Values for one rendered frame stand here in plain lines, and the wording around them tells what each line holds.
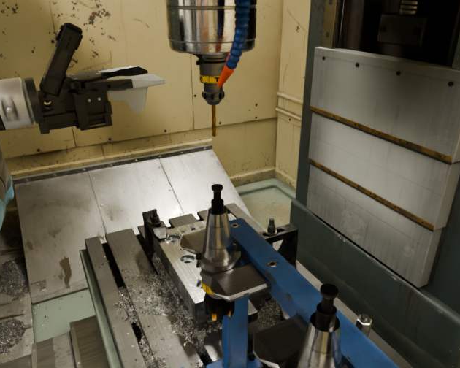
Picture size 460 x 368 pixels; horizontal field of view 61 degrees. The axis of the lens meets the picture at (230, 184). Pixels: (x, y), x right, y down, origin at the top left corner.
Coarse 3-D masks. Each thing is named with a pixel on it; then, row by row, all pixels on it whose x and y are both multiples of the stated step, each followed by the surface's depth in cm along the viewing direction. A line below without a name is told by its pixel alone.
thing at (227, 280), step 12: (252, 264) 54; (216, 276) 52; (228, 276) 52; (240, 276) 52; (252, 276) 52; (216, 288) 50; (228, 288) 50; (240, 288) 50; (252, 288) 50; (264, 288) 50; (228, 300) 48
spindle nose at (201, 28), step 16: (176, 0) 64; (192, 0) 62; (208, 0) 62; (224, 0) 62; (256, 0) 68; (176, 16) 65; (192, 16) 63; (208, 16) 63; (224, 16) 63; (256, 16) 69; (176, 32) 66; (192, 32) 64; (208, 32) 64; (224, 32) 64; (176, 48) 68; (192, 48) 66; (208, 48) 65; (224, 48) 65
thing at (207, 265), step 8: (200, 248) 56; (200, 256) 55; (240, 256) 55; (200, 264) 53; (208, 264) 52; (216, 264) 52; (224, 264) 52; (232, 264) 53; (240, 264) 56; (200, 272) 54; (208, 272) 54; (216, 272) 53
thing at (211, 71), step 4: (200, 68) 73; (204, 68) 72; (208, 68) 72; (212, 68) 72; (216, 68) 72; (220, 68) 72; (200, 72) 73; (204, 72) 72; (208, 72) 72; (212, 72) 72; (216, 72) 72; (220, 72) 72; (208, 76) 72; (212, 76) 72; (216, 76) 72
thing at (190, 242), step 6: (186, 234) 61; (192, 234) 61; (198, 234) 61; (186, 240) 59; (192, 240) 59; (198, 240) 59; (186, 246) 58; (192, 246) 58; (198, 246) 58; (192, 252) 57
